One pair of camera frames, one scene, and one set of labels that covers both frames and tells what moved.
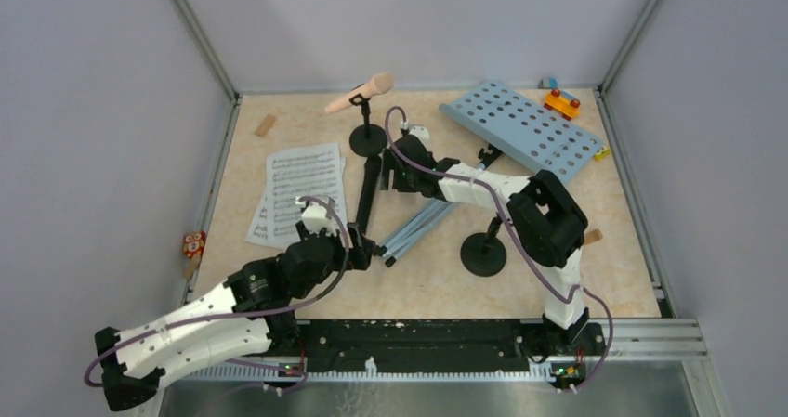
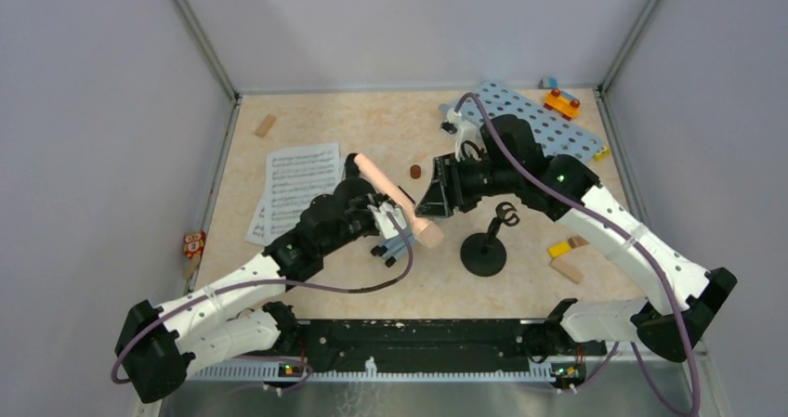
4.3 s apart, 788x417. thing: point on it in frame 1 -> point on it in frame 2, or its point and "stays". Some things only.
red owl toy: x=194 y=242 stays
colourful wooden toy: x=562 y=104 stays
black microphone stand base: x=484 y=254 stays
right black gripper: x=389 y=162 -> x=446 y=170
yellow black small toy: x=604 y=152 stays
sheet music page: x=306 y=173 stays
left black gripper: x=362 y=248 -> x=360 y=201
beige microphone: x=366 y=139 -> x=429 y=234
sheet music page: x=259 y=233 stays
